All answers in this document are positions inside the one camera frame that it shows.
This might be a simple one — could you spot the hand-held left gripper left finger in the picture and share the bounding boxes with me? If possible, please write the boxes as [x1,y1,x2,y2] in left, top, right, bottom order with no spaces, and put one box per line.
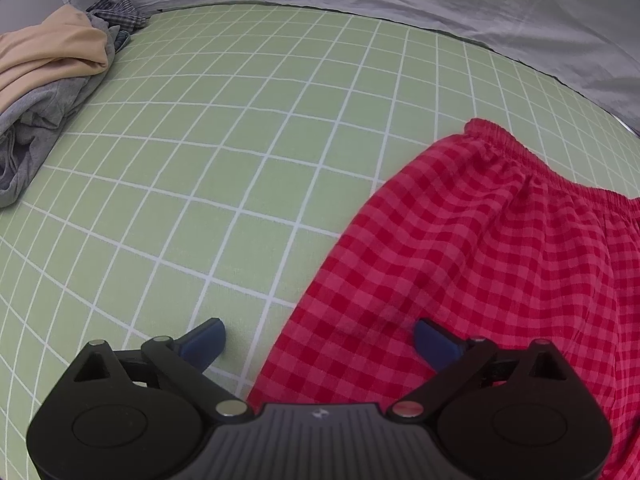
[63,317,253,417]

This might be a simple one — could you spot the dark plaid garment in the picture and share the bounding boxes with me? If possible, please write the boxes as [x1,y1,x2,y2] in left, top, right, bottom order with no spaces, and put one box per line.
[86,0,148,36]

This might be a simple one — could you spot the green grid mat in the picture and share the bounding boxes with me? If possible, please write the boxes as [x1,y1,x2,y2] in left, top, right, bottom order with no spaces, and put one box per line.
[0,4,640,480]

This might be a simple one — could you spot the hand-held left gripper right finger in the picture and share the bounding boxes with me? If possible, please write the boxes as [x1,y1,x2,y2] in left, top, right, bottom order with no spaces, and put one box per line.
[392,318,580,419]

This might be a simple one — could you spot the grey garment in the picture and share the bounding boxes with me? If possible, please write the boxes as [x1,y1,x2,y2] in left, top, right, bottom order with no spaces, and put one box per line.
[0,12,132,208]

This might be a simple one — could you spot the beige garment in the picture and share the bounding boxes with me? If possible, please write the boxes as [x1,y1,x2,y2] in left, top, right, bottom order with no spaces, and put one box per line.
[0,7,111,112]

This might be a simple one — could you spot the red checkered shorts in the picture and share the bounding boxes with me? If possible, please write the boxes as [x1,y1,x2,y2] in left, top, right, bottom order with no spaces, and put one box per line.
[246,118,640,480]

